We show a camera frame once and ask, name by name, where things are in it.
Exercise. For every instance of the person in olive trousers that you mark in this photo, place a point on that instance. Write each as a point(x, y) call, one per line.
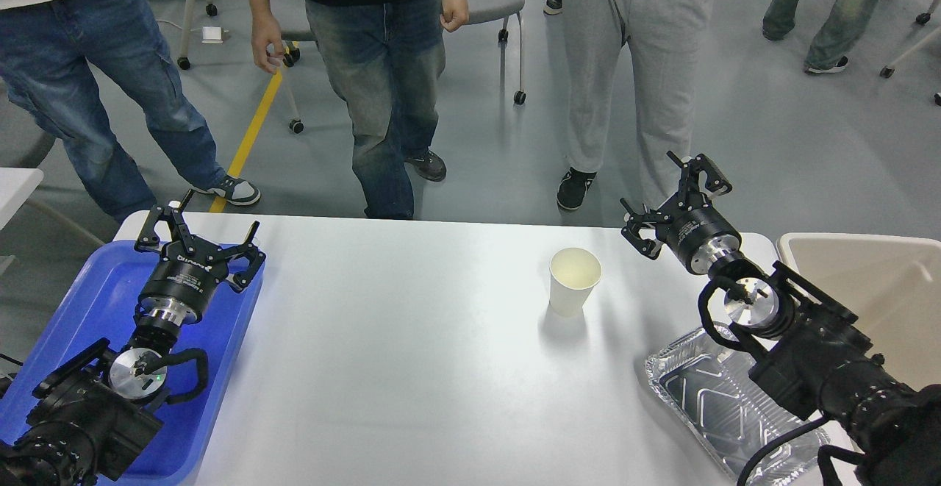
point(846, 22)

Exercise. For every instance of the aluminium foil tray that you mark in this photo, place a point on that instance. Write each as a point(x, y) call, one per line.
point(707, 386)

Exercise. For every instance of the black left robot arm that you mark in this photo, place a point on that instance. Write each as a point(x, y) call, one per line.
point(126, 381)

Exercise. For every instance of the person in blue jeans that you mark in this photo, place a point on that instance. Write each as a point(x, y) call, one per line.
point(49, 49)

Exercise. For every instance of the white chair leg right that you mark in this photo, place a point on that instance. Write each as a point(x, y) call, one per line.
point(908, 48)

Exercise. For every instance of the white floor socket box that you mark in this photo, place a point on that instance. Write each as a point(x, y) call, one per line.
point(213, 35)

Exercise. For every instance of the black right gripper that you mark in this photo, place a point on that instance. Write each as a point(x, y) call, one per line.
point(700, 236)

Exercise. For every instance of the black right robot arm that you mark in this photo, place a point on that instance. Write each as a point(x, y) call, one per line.
point(809, 357)

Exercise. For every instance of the beige plastic bin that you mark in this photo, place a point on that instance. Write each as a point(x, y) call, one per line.
point(891, 283)

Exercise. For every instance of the white side table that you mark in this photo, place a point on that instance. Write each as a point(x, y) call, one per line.
point(17, 185)

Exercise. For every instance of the person in faded jeans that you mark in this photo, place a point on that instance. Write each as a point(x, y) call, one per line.
point(383, 59)

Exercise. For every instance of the white paper cup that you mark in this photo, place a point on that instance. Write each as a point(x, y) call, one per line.
point(574, 273)

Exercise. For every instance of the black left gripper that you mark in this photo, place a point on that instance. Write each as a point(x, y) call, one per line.
point(180, 278)

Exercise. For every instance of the blue plastic tray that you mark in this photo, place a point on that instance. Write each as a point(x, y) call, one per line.
point(100, 304)

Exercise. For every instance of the person in grey sweatpants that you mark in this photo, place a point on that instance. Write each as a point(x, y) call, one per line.
point(664, 38)

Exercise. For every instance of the grey chair on castors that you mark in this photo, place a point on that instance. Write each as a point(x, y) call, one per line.
point(295, 30)

